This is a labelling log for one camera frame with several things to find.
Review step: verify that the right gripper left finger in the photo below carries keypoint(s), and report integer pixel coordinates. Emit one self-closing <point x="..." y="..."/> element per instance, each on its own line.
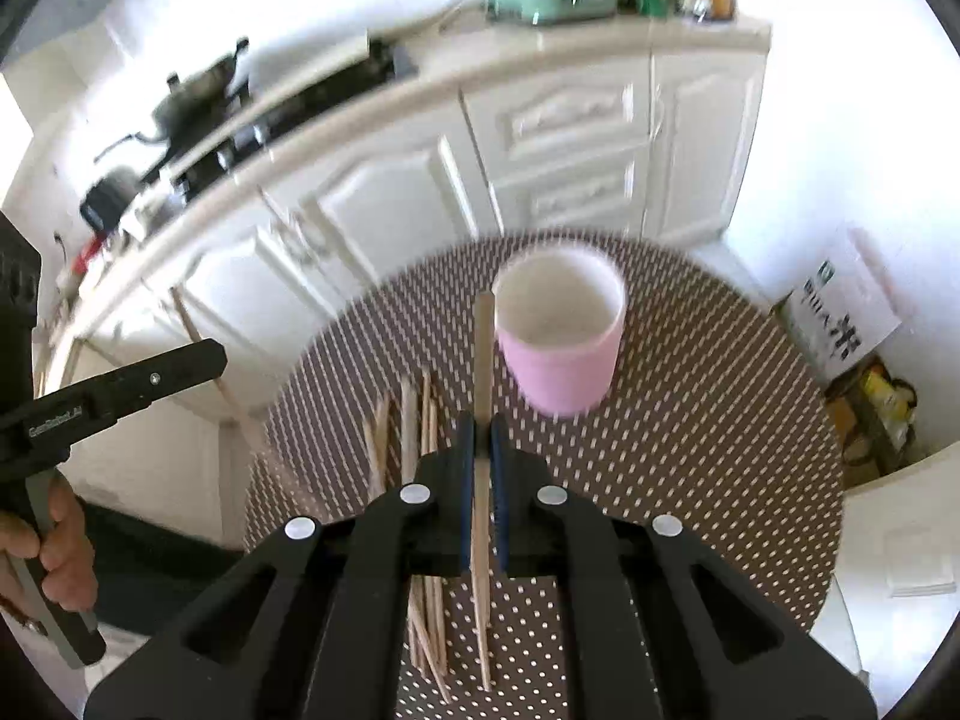
<point x="462" y="463"/>

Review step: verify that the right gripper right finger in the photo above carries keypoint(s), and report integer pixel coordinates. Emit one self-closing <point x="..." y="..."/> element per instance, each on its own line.
<point x="501" y="453"/>

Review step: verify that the wooden chopstick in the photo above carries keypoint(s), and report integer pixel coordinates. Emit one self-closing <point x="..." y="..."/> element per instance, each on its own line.
<point x="436" y="614"/>
<point x="429" y="412"/>
<point x="376" y="444"/>
<point x="425" y="644"/>
<point x="409" y="431"/>
<point x="483" y="352"/>

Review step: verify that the pink cup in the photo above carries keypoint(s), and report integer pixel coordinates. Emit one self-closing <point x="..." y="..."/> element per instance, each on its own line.
<point x="559" y="316"/>

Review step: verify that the lower kitchen cabinets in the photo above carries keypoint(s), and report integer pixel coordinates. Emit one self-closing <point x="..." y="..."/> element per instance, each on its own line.
<point x="635" y="126"/>

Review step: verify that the person's left hand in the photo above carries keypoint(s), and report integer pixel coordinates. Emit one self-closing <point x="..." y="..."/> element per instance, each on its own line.
<point x="66" y="553"/>

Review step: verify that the brown polka dot tablecloth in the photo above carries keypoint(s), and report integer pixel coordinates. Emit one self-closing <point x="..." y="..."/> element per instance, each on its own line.
<point x="713" y="415"/>

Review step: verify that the wok with lid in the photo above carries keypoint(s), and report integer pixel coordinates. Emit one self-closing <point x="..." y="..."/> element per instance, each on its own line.
<point x="191" y="100"/>

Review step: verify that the white rice bag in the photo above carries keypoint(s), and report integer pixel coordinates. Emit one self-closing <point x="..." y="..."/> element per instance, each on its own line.
<point x="840" y="311"/>

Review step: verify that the yellow snack bag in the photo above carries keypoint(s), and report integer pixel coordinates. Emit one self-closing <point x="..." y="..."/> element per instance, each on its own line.
<point x="873" y="413"/>

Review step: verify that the black gas stove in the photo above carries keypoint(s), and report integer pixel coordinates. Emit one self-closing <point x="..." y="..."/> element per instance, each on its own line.
<point x="386" y="63"/>

